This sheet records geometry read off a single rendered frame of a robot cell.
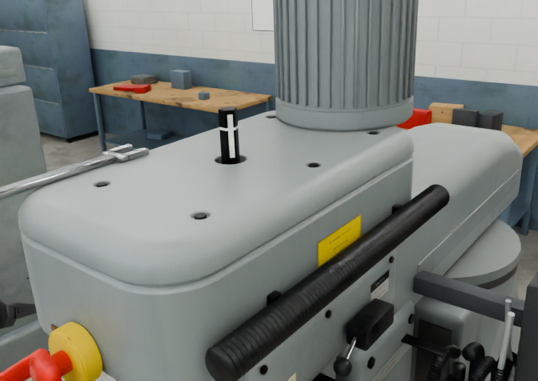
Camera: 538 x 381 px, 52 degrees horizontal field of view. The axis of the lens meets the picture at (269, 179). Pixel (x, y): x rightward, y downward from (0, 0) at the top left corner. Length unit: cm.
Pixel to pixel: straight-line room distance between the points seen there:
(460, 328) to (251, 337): 61
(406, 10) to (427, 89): 436
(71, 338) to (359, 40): 47
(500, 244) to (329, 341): 61
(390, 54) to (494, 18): 415
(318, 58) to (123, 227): 36
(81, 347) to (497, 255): 85
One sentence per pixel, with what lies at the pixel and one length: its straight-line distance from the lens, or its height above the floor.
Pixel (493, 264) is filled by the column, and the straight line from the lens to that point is 115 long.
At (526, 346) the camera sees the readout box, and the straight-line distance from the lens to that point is 80.
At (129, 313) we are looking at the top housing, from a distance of 49.
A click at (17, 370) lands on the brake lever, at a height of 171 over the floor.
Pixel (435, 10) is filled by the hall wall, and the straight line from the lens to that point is 504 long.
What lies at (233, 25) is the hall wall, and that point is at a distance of 628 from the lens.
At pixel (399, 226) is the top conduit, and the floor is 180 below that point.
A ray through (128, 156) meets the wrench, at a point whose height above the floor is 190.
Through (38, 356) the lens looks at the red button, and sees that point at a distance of 56.
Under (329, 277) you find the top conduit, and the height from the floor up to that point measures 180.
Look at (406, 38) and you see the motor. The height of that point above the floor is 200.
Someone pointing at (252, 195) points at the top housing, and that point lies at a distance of 54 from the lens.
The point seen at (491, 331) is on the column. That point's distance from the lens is 118.
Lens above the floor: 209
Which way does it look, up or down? 20 degrees down
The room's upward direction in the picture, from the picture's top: 2 degrees counter-clockwise
